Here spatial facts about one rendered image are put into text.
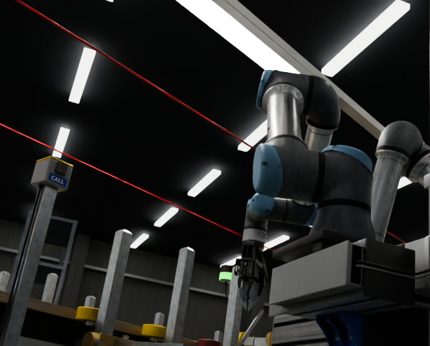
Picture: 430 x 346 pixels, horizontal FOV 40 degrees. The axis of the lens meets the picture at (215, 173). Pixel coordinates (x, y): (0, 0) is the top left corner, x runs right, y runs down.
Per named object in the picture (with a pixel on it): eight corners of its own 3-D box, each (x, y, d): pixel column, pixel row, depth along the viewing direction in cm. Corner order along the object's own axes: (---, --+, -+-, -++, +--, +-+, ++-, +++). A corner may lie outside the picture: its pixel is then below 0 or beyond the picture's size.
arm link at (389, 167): (420, 108, 165) (376, 273, 152) (426, 126, 174) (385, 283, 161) (379, 105, 171) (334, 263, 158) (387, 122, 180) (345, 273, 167)
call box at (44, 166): (66, 193, 149) (73, 165, 152) (43, 183, 144) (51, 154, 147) (51, 196, 153) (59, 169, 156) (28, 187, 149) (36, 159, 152)
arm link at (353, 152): (379, 203, 124) (381, 146, 129) (317, 193, 124) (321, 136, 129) (363, 220, 135) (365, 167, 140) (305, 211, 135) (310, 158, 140)
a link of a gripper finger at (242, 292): (233, 306, 182) (236, 277, 185) (239, 310, 187) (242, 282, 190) (242, 307, 181) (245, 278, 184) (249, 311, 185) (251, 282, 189)
